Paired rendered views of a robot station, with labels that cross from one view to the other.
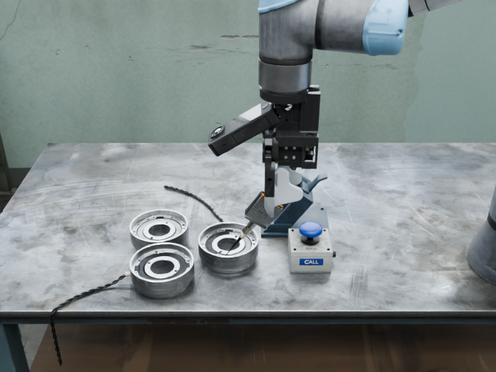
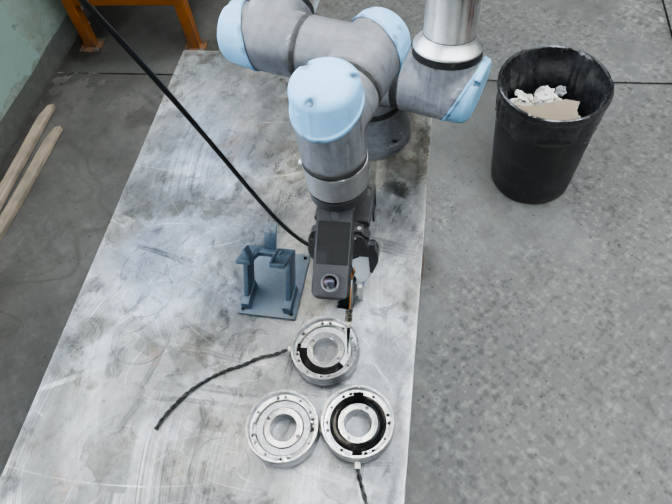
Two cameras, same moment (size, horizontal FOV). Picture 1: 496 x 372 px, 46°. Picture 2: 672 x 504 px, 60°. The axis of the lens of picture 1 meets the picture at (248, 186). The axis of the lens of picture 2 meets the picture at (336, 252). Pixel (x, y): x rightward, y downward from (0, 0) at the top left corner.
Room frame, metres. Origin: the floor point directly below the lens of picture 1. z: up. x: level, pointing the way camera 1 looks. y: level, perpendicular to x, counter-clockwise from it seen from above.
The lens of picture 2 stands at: (0.68, 0.39, 1.66)
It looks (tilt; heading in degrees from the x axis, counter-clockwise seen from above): 56 degrees down; 286
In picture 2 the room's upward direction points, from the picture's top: 10 degrees counter-clockwise
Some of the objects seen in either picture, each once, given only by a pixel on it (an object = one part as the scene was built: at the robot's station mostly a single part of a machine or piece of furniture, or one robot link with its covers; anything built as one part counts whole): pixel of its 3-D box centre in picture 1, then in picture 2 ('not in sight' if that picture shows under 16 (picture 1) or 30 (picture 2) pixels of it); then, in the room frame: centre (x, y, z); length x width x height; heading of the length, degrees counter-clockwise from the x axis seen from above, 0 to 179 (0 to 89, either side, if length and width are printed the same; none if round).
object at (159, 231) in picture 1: (159, 234); (284, 429); (0.87, 0.16, 0.82); 0.10 x 0.10 x 0.04
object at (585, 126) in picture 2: not in sight; (541, 132); (0.34, -1.06, 0.21); 0.34 x 0.34 x 0.43
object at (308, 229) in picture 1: (310, 237); not in sight; (0.82, -0.11, 0.85); 0.04 x 0.04 x 0.05
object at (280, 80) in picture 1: (285, 72); (333, 169); (0.80, -0.05, 1.15); 0.08 x 0.08 x 0.05
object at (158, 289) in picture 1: (162, 271); (358, 424); (0.77, 0.14, 0.82); 0.10 x 0.10 x 0.04
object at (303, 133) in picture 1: (288, 125); (343, 207); (0.79, -0.06, 1.07); 0.09 x 0.08 x 0.12; 88
